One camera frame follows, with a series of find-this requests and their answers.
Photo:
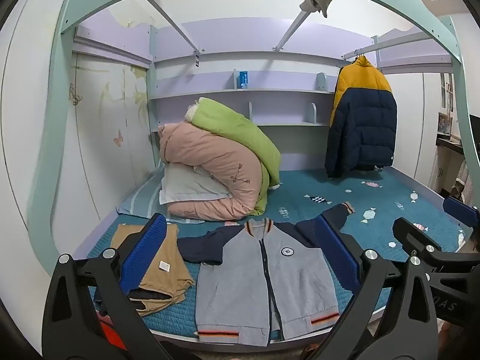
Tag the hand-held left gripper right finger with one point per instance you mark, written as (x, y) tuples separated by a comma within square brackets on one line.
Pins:
[(337, 247)]

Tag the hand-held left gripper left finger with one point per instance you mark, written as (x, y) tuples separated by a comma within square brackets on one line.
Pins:
[(150, 240)]

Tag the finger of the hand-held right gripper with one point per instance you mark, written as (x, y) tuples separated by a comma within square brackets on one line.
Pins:
[(457, 210), (414, 232)]

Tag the grey and navy zip jacket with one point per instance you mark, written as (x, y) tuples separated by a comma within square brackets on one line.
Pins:
[(240, 270)]

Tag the blue striped pillow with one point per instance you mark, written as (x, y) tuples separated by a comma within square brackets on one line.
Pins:
[(142, 198)]

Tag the folded tan pants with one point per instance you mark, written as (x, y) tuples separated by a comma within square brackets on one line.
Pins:
[(168, 281)]

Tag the teal patterned bedsheet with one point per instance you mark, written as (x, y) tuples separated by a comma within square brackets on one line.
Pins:
[(375, 210)]

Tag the white pillow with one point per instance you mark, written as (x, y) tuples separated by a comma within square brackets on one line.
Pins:
[(187, 183)]

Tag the pink quilt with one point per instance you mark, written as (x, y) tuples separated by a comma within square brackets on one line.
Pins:
[(210, 157)]

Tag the red cloth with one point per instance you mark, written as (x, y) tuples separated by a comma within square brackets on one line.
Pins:
[(110, 339)]

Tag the yellow and navy puffer jacket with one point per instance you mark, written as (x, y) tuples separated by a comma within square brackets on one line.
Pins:
[(363, 127)]

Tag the green quilt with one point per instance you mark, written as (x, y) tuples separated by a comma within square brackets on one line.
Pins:
[(240, 131)]

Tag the small blue box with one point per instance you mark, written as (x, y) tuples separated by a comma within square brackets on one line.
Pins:
[(243, 79)]

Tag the picture frame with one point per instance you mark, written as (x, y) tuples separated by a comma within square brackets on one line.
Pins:
[(444, 123)]

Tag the teal loft bed frame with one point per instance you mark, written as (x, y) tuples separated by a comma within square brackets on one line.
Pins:
[(52, 120)]

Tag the lilac wall shelf unit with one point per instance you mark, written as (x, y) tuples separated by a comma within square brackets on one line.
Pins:
[(277, 93)]

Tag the metal hanging rail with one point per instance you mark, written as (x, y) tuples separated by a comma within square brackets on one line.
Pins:
[(390, 45)]

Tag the grey cloth on rail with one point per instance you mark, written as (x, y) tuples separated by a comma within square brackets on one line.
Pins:
[(318, 0)]

